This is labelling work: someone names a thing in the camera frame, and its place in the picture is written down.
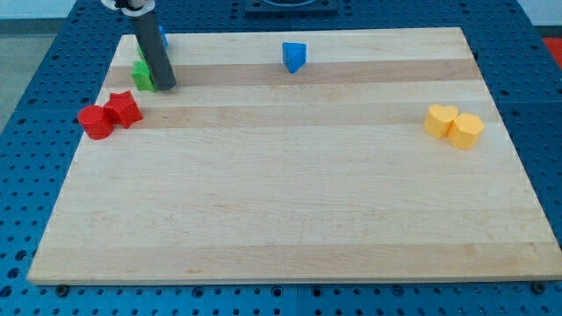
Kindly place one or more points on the red cylinder block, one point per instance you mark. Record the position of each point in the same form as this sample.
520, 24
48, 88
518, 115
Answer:
95, 122

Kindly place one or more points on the red star block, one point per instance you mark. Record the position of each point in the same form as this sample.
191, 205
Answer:
122, 109

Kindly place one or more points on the wooden board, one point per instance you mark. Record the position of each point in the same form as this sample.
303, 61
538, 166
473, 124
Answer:
246, 174

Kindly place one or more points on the blue triangle block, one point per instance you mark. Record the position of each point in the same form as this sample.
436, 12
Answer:
294, 56

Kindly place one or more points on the yellow heart block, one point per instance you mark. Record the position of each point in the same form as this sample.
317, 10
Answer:
438, 120

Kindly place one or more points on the green block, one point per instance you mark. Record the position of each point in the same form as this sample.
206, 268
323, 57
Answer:
141, 74

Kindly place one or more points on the blue block behind rod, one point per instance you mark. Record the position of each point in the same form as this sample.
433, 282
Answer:
163, 36

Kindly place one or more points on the yellow hexagon block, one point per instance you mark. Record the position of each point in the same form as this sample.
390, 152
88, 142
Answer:
465, 131

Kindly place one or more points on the gray cylindrical pusher rod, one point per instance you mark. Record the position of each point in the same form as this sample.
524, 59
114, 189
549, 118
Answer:
152, 46

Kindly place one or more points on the white rod mount collar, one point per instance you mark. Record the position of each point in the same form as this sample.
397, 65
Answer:
131, 8

